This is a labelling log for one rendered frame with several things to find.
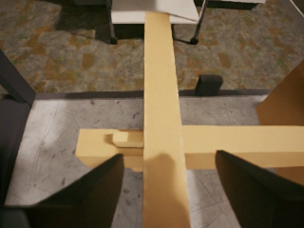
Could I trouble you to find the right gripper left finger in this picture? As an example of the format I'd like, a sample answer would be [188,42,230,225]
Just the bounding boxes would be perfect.
[0,153,124,228]

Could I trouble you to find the tan wooden board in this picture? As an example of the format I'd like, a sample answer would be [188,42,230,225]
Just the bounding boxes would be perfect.
[142,11,191,228]
[255,59,304,185]

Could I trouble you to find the wooden rail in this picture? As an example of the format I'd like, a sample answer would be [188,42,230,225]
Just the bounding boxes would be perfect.
[75,125,304,169]

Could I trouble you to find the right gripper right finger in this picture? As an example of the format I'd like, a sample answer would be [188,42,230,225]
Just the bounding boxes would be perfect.
[215,149,304,228]

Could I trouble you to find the black rectangular block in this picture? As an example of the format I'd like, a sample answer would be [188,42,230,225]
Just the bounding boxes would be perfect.
[195,74,223,96]

